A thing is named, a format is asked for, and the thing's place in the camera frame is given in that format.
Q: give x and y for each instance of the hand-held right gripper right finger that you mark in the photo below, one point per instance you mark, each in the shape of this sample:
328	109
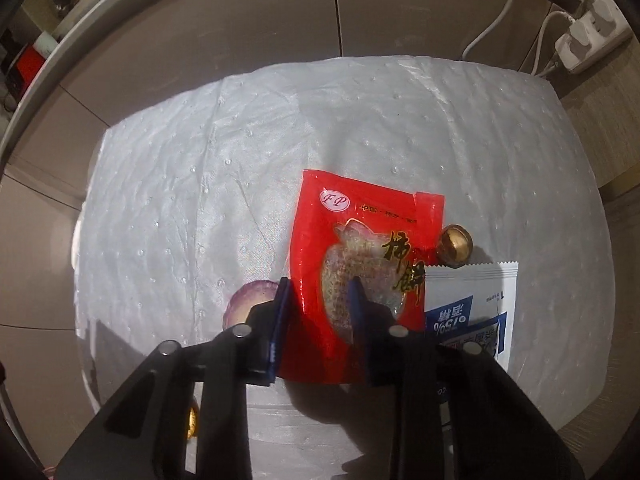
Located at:
357	320

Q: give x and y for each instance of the red snack packet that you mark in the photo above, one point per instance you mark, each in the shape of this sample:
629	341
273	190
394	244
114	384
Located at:
340	220

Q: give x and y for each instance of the white power strip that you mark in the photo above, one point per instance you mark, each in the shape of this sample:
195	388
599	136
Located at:
595	30

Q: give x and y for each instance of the white cup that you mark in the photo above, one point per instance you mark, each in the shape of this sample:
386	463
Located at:
47	41

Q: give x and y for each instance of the purple round disc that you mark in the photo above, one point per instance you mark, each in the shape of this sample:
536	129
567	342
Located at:
245	305

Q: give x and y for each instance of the white dimpled table mat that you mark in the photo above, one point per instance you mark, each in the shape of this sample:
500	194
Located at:
200	185

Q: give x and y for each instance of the white blue wipe packet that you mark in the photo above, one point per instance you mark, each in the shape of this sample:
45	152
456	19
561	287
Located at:
460	290

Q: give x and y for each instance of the dried orange peel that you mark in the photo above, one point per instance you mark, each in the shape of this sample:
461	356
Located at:
454	245

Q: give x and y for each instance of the red kitchen appliance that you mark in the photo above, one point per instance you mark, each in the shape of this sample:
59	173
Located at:
30	65

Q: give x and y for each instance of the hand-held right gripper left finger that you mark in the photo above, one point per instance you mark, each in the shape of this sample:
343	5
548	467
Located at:
277	320

